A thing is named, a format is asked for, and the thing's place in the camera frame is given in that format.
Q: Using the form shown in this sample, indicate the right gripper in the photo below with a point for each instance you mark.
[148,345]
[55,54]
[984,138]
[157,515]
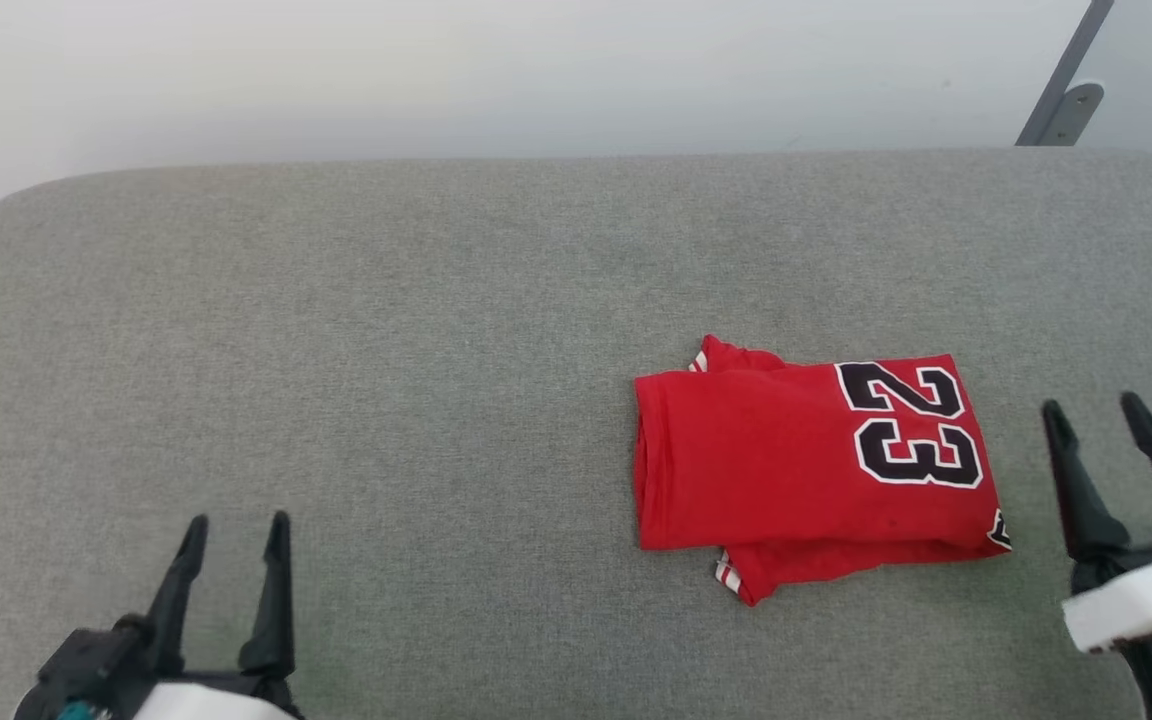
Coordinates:
[1151,600]

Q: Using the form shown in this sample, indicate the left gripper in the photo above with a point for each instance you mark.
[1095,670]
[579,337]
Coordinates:
[116,675]

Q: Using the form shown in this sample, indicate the red and white basketball jersey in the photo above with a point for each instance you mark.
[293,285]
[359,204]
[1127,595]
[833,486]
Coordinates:
[766,460]

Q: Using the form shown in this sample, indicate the grey fabric sofa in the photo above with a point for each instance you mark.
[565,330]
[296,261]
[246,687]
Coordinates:
[436,350]

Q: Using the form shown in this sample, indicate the grey metal bracket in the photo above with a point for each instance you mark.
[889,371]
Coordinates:
[1064,90]

